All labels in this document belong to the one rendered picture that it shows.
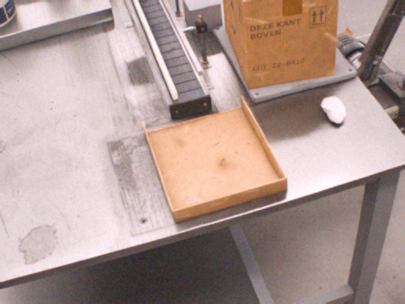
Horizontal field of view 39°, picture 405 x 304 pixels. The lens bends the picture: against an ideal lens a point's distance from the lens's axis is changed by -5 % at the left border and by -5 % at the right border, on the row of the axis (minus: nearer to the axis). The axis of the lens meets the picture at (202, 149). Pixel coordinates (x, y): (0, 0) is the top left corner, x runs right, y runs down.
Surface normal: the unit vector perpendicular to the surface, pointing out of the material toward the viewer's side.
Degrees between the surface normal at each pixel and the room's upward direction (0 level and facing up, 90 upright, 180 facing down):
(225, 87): 0
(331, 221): 0
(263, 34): 90
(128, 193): 0
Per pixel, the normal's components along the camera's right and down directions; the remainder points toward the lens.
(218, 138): -0.09, -0.70
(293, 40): 0.17, 0.69
